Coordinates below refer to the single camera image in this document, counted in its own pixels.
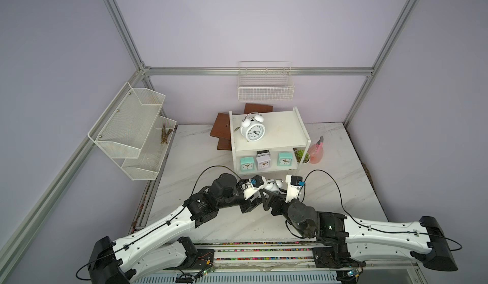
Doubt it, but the mint green alarm clock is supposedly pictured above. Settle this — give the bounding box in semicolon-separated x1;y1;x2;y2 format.
240;156;255;172
278;152;294;167

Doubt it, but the clear square alarm clock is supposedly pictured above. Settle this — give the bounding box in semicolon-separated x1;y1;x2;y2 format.
256;154;271;170
257;150;270;157

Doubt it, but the white twin-bell alarm clock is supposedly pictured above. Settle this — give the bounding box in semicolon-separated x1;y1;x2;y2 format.
240;112;266;142

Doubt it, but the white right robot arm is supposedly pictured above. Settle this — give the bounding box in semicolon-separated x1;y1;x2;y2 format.
259;190;458;271

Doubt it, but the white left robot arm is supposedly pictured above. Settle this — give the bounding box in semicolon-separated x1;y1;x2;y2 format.
86;173;279;283

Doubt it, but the white two-tier shelf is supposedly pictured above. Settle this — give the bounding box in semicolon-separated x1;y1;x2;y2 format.
229;107;311;176

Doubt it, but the green succulent in white pot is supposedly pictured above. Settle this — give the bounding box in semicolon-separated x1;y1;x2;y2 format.
294;149;310;164

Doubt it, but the pink spray bottle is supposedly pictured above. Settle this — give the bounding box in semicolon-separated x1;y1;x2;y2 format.
308;135;324;164

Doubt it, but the brown wooden step stand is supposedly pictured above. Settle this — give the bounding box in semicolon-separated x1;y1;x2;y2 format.
210;103;273;151

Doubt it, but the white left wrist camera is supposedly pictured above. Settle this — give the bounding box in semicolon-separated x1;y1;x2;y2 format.
242;175;266;200

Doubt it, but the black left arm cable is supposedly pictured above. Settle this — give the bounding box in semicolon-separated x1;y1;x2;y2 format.
75;165;243;281

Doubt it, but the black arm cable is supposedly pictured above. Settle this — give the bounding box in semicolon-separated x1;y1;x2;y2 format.
283;169;464;252
75;165;243;281

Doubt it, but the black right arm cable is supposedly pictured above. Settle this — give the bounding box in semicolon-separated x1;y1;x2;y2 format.
283;169;464;252

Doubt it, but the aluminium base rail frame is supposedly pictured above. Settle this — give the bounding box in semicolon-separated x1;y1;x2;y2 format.
129;242;426;283

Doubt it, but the white mesh lower wall bin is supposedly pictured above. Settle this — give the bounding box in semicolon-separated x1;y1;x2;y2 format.
121;116;177;181

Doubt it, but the white mesh wall bin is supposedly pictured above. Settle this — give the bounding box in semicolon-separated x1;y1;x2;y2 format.
121;116;177;181
88;83;165;159

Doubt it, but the white wire wall basket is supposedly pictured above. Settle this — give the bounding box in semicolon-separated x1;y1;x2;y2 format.
237;61;295;102

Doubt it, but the white mesh upper wall bin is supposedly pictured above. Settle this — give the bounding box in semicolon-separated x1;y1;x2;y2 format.
88;83;165;159

